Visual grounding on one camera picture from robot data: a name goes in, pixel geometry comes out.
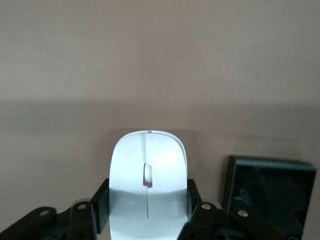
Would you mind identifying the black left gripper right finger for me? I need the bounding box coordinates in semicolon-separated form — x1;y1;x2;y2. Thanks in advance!
174;178;293;240

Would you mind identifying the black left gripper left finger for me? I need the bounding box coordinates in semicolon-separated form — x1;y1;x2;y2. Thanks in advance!
0;177;111;240

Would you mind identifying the black smartphone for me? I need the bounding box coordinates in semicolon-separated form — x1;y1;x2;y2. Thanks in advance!
222;155;318;239

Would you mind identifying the white computer mouse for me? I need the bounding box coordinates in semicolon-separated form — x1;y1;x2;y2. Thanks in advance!
108;129;189;240

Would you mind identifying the brown table cover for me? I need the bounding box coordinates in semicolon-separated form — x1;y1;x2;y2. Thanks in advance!
0;0;320;240

